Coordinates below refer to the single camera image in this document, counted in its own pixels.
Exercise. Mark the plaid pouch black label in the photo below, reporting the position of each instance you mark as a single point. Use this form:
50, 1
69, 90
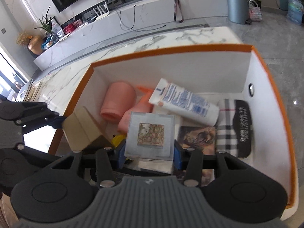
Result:
225, 133

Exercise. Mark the brown cardboard box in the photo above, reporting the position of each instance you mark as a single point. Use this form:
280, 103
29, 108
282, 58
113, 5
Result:
80, 128

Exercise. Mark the yellow tape measure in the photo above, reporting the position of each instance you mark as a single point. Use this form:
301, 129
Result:
118, 140

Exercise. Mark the grey-blue trash can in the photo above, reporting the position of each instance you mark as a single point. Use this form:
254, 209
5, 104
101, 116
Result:
236, 4

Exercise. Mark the marble television console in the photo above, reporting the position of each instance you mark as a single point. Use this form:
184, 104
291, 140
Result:
142, 21

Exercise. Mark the black picture frame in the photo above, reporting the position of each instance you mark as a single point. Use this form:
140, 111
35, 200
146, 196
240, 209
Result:
58, 27

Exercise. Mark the pink woven basket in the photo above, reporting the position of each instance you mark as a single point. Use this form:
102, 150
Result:
255, 11

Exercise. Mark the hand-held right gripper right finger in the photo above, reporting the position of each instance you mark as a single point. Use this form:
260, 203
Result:
178, 156

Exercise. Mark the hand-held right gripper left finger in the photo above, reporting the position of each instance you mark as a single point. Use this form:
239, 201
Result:
120, 156

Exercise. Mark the aloe plant glass vase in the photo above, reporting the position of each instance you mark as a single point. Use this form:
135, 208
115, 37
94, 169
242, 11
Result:
46, 25

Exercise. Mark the blue water jug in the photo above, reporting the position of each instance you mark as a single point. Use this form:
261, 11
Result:
295, 9

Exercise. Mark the dark red printed carton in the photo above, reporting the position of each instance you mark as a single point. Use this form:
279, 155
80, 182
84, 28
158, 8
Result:
197, 140

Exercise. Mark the gold vase dried flowers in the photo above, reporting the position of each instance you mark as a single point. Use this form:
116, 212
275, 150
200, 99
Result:
35, 45

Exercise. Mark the white router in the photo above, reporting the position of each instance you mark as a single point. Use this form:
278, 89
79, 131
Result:
102, 14

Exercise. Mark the clear acrylic picture box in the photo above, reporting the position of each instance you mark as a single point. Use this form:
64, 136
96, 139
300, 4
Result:
149, 128

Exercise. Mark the white tube bottle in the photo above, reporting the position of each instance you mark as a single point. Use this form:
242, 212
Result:
185, 102

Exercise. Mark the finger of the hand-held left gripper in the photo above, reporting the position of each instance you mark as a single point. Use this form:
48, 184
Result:
57, 121
40, 150

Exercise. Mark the blue snack packets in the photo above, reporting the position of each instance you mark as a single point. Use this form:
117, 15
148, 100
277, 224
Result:
48, 42

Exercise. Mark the red gift box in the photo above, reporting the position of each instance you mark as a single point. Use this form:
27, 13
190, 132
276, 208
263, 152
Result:
68, 29

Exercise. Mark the orange cardboard box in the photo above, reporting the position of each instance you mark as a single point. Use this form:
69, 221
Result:
166, 66

